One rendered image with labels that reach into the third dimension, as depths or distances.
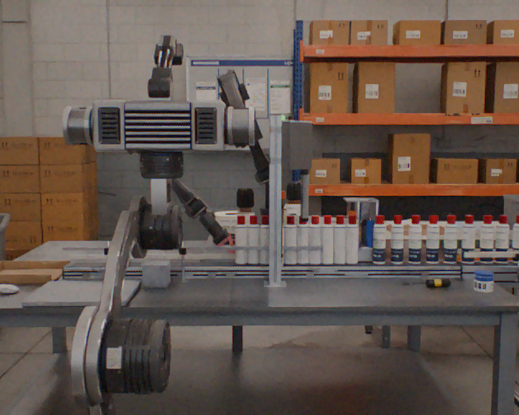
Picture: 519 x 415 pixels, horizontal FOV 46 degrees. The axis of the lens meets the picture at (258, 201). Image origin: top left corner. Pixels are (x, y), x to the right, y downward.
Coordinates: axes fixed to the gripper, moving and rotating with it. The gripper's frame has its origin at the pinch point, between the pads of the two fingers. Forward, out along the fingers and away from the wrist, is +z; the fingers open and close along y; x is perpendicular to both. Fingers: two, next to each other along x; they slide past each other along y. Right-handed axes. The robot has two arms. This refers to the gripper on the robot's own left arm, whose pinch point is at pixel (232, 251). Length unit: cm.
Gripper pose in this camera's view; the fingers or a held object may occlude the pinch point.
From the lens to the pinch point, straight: 259.9
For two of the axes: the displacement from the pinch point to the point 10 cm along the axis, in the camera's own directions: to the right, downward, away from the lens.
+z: 6.2, 7.7, 1.0
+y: -0.2, -1.1, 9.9
